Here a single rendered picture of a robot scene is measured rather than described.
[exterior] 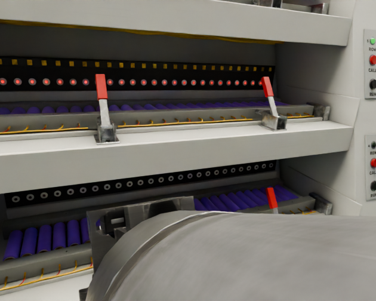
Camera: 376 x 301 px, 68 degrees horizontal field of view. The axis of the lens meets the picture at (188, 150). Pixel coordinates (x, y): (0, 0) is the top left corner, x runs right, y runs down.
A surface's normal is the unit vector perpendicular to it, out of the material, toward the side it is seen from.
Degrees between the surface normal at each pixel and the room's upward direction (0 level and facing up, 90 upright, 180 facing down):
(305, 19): 106
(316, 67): 90
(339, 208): 90
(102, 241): 76
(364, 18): 90
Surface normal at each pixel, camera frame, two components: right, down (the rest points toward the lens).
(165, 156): 0.39, 0.32
